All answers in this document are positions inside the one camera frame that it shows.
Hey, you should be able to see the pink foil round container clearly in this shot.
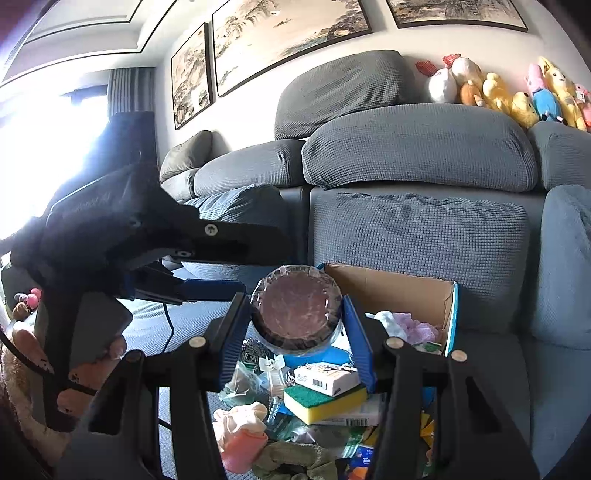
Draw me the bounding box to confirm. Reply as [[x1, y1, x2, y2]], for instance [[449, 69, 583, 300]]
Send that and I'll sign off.
[[250, 265, 342, 356]]

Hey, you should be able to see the yellow green sponge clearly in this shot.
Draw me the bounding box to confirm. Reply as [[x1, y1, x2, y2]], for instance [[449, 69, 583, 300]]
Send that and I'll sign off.
[[283, 385, 368, 425]]

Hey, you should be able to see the person's left hand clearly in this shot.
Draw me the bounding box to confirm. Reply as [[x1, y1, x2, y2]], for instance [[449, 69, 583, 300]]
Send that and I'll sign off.
[[10, 326, 127, 418]]

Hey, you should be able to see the left framed painting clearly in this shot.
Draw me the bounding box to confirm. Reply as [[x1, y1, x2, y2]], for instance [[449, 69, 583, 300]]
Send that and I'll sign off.
[[171, 22, 211, 130]]

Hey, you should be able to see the dark grey cushion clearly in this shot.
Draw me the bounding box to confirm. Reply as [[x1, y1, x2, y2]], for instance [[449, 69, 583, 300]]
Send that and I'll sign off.
[[274, 50, 421, 139]]

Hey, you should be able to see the blue cardboard box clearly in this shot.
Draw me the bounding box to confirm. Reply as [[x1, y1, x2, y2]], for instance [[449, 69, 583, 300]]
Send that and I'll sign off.
[[280, 262, 461, 407]]

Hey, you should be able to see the white chicken plush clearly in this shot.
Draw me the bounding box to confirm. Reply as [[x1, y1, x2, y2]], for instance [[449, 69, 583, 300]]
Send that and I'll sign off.
[[415, 61, 458, 104]]

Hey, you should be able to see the white barcode box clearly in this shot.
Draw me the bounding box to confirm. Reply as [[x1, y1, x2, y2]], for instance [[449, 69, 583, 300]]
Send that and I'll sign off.
[[317, 394, 385, 427]]

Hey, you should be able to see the grey window curtain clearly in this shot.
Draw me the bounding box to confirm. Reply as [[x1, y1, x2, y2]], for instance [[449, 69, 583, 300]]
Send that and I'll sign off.
[[107, 67, 155, 117]]

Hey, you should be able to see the yellow snack packet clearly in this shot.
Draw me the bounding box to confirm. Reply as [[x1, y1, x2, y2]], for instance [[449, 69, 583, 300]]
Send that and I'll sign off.
[[420, 411, 436, 448]]

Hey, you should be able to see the green scrunchie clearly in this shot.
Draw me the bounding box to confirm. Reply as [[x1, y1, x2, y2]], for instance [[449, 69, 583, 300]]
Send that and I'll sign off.
[[252, 441, 339, 480]]

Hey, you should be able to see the white plush toy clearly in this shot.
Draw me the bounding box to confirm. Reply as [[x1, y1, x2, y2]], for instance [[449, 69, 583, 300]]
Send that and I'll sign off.
[[374, 311, 408, 341]]

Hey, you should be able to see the white tissue pack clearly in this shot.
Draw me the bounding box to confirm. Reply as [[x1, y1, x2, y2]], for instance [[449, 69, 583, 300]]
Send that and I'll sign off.
[[294, 362, 361, 397]]

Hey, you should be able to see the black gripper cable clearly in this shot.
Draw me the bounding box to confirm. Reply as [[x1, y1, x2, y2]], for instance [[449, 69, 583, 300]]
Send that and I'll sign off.
[[0, 301, 177, 430]]

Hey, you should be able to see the grey blue sofa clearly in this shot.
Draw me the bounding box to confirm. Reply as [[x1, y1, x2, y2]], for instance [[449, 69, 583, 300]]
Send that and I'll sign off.
[[115, 103, 591, 480]]

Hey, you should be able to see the pink bottle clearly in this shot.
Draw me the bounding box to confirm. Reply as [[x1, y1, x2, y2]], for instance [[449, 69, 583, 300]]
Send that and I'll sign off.
[[221, 430, 269, 474]]

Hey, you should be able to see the blue throw pillow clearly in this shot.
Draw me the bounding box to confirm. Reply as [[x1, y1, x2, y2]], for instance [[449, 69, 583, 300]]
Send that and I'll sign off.
[[185, 184, 288, 234]]

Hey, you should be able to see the yellow duck plush row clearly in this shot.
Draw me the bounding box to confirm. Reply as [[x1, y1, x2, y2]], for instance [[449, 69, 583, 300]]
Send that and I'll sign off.
[[443, 53, 590, 131]]

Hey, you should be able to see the orange blue tissue pack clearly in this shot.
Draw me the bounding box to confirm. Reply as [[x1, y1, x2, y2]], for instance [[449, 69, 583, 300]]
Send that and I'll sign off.
[[344, 445, 374, 480]]

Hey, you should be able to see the large framed painting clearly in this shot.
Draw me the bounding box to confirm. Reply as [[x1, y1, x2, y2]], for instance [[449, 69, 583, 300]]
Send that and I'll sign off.
[[211, 0, 372, 96]]

